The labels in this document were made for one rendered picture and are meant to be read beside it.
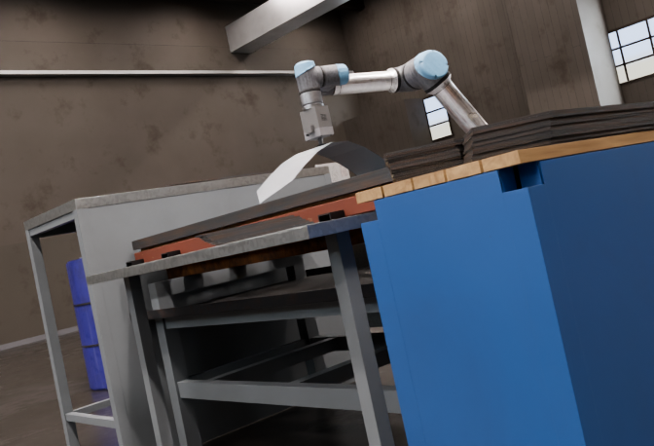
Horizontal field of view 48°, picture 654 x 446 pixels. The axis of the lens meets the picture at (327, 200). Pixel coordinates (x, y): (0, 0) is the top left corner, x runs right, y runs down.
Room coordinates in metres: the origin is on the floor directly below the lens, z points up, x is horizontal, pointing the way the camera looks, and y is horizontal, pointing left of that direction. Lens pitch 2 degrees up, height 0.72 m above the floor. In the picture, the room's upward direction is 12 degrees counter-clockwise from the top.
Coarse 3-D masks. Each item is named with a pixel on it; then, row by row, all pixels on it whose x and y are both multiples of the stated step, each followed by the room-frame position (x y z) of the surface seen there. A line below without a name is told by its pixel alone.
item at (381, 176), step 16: (368, 176) 1.84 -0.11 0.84; (384, 176) 1.79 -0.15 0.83; (304, 192) 2.03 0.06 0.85; (320, 192) 1.98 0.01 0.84; (336, 192) 1.93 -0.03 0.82; (352, 192) 1.93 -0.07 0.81; (256, 208) 2.21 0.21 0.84; (272, 208) 2.15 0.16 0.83; (288, 208) 2.10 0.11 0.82; (192, 224) 2.51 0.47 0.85; (208, 224) 2.43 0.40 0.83; (224, 224) 2.36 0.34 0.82; (144, 240) 2.78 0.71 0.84; (160, 240) 2.69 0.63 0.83
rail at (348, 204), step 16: (304, 208) 2.09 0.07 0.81; (320, 208) 1.99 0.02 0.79; (336, 208) 1.94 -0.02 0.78; (352, 208) 1.90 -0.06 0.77; (368, 208) 1.85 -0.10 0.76; (240, 224) 2.34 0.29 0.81; (176, 240) 2.66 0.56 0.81; (192, 240) 2.52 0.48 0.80; (144, 256) 2.80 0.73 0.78; (160, 256) 2.71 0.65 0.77
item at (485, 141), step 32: (480, 128) 1.27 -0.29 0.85; (512, 128) 1.26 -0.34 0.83; (544, 128) 1.25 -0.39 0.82; (576, 128) 1.30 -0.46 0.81; (608, 128) 1.37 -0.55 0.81; (640, 128) 1.46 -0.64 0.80; (384, 160) 1.46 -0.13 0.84; (416, 160) 1.40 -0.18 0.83; (448, 160) 1.40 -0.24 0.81; (480, 160) 1.25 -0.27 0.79
